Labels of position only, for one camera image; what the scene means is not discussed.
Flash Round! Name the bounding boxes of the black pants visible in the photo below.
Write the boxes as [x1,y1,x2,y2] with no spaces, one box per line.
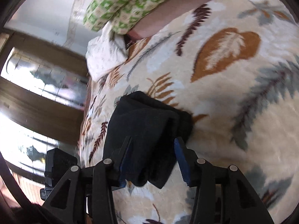
[103,91,193,189]

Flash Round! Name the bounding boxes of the wooden glass cabinet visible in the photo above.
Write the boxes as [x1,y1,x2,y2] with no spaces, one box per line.
[1,30,88,183]

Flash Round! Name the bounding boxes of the leaf pattern plush blanket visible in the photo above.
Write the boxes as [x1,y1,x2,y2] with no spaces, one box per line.
[79,0,298,223]

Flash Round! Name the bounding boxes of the white floral pillow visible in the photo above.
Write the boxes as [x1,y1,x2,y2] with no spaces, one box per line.
[86,22,128,82]

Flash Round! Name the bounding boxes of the green patterned folded quilt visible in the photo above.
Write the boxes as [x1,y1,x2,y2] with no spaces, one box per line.
[83,0,166,35]

